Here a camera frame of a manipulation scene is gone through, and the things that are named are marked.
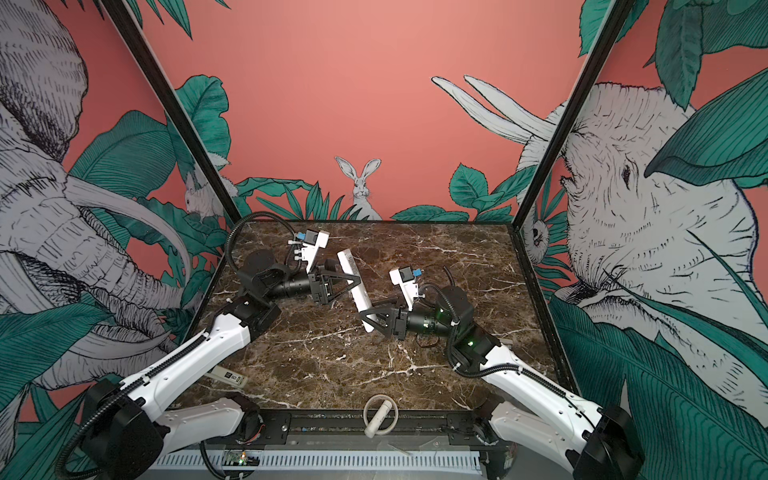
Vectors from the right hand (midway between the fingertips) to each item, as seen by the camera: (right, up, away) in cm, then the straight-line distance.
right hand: (363, 317), depth 61 cm
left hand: (-1, +8, +1) cm, 9 cm away
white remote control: (-1, +5, 0) cm, 5 cm away
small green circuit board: (-30, -36, +9) cm, 48 cm away
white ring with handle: (+3, -28, +13) cm, 31 cm away
